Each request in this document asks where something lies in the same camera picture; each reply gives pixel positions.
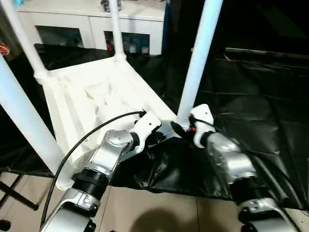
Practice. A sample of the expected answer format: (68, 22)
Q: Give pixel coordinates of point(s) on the white plastic table top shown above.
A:
(96, 96)

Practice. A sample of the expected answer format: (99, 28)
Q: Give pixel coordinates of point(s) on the white plastic table leg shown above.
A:
(26, 43)
(117, 29)
(26, 121)
(200, 53)

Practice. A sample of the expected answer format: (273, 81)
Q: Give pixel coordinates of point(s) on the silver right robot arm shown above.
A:
(227, 159)

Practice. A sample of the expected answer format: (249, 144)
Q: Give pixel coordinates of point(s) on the black plastic mat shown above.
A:
(260, 111)

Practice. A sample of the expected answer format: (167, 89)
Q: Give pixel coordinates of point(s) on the small beige label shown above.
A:
(192, 49)

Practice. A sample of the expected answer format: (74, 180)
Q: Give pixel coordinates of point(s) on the white sideboard with glass doors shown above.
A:
(87, 24)

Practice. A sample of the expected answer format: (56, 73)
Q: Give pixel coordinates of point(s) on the dark object on cabinet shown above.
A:
(112, 5)

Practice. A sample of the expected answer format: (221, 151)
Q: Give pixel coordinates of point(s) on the grey curtain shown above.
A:
(9, 21)

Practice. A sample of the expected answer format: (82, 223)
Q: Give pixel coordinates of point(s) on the blue lit device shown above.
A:
(18, 2)

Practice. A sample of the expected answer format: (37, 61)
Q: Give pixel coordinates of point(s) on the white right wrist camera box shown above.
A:
(202, 116)

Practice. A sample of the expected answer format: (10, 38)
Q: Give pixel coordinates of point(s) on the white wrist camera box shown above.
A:
(202, 116)
(147, 124)

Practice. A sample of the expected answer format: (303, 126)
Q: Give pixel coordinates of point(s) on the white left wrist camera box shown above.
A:
(147, 124)

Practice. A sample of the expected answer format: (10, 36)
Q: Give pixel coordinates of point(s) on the black folding table frame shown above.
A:
(17, 198)

